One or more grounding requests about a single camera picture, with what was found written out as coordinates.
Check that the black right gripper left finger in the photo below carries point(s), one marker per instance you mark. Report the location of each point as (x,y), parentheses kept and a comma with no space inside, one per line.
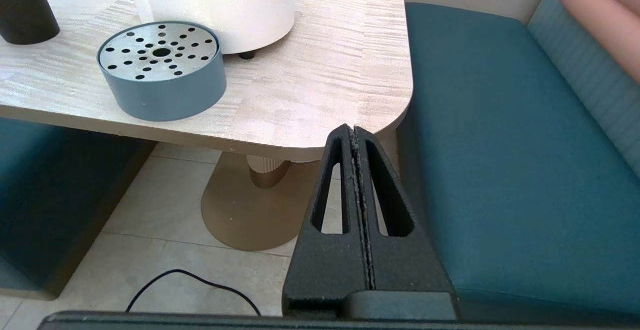
(325,270)

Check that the black tapered cup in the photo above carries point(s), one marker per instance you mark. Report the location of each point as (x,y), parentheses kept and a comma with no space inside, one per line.
(22,9)

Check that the teal bench with wooden base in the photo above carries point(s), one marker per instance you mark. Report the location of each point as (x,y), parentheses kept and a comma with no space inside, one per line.
(50,195)
(500,144)

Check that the large round perforated drip tray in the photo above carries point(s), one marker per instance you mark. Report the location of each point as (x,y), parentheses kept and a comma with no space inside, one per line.
(165,89)

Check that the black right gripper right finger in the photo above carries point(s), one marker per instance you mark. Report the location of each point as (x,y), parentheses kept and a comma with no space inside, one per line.
(410,265)

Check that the large clear water dispenser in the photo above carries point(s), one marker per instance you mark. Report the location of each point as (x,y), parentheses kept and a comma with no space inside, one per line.
(235,4)

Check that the gold table pedestal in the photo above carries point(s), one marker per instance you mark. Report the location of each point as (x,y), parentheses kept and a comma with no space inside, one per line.
(245,215)

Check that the pink bolster cushion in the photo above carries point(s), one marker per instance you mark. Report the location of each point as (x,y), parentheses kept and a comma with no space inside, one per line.
(610,14)

